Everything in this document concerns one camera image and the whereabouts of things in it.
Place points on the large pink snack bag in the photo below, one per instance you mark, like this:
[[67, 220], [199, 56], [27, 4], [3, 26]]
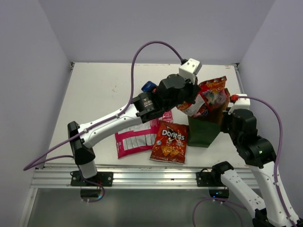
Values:
[[136, 139]]

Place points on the small pink candy packet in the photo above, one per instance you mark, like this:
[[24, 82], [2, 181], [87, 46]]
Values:
[[167, 117]]

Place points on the blue chips bag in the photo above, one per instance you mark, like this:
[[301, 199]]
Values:
[[148, 86]]

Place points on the aluminium front rail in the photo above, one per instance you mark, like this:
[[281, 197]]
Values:
[[124, 177]]

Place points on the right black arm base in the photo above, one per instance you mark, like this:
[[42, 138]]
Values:
[[212, 178]]

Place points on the red Doritos bag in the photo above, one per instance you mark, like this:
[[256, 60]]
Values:
[[170, 143]]

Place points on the green paper bag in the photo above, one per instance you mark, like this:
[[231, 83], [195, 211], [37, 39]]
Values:
[[204, 130]]

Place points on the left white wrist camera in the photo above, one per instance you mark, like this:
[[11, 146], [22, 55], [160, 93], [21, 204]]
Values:
[[190, 69]]

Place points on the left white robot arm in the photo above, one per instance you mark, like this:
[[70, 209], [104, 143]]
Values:
[[83, 137]]

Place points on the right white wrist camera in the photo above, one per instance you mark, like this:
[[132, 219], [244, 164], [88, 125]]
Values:
[[240, 101]]

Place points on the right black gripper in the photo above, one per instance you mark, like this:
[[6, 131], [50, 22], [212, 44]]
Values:
[[225, 116]]

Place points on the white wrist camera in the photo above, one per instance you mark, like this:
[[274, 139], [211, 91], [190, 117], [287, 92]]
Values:
[[240, 101], [190, 69]]

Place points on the red snack mix bag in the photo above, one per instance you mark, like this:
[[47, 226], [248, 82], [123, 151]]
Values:
[[210, 97]]

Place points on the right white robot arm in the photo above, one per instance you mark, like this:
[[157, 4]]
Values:
[[272, 208]]

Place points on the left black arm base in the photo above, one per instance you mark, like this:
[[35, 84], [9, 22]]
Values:
[[103, 178]]

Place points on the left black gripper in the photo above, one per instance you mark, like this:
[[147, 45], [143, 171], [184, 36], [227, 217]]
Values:
[[194, 89]]

